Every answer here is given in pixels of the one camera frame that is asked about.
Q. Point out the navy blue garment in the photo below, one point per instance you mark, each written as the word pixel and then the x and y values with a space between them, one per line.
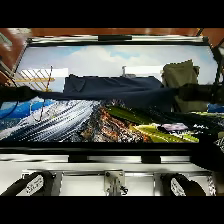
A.
pixel 113 88

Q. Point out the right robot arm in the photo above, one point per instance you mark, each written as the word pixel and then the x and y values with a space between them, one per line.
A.
pixel 195 92

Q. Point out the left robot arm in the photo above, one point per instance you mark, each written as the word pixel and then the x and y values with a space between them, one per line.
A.
pixel 16 93

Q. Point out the olive green garment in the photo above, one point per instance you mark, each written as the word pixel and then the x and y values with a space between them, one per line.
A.
pixel 181 73

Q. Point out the silver frame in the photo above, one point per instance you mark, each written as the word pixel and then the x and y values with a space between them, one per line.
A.
pixel 100 167

